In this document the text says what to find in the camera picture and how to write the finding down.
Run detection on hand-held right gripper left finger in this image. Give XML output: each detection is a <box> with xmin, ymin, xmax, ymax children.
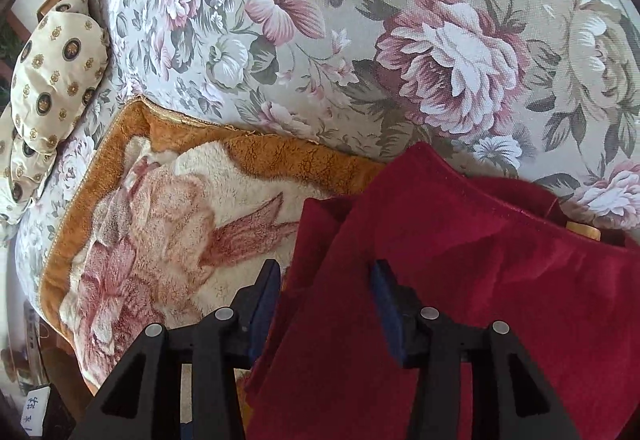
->
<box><xmin>69</xmin><ymin>259</ymin><xmax>282</xmax><ymax>440</ymax></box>

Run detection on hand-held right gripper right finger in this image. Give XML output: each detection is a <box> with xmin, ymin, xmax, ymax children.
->
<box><xmin>369</xmin><ymin>259</ymin><xmax>581</xmax><ymax>440</ymax></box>

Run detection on dark red fleece sweater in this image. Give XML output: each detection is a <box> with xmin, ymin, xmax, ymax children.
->
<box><xmin>241</xmin><ymin>141</ymin><xmax>640</xmax><ymax>440</ymax></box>

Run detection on plush floral blanket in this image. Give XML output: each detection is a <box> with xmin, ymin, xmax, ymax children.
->
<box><xmin>39</xmin><ymin>99</ymin><xmax>388</xmax><ymax>396</ymax></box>

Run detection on floral sofa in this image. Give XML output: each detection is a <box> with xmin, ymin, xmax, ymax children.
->
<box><xmin>14</xmin><ymin>0</ymin><xmax>640</xmax><ymax>301</ymax></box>

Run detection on cream patterned pillow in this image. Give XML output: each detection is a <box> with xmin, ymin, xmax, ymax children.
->
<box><xmin>0</xmin><ymin>0</ymin><xmax>112</xmax><ymax>226</ymax></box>

